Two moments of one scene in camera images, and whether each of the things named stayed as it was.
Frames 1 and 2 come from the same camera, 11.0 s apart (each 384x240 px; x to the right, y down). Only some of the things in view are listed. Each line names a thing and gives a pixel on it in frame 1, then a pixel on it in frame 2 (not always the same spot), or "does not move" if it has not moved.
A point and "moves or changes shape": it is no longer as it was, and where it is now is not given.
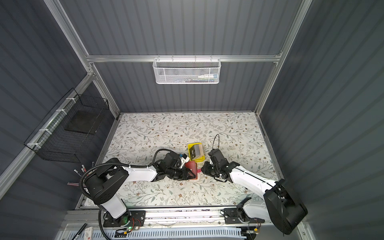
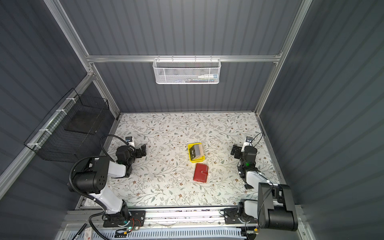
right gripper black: [205, 170] → [238, 154]
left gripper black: [185, 174] → [138, 154]
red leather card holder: [193, 167] moves or changes shape
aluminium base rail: [164, 219] does not move
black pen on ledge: [80, 230] does not move
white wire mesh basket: [186, 71] does not move
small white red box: [88, 233] does not move
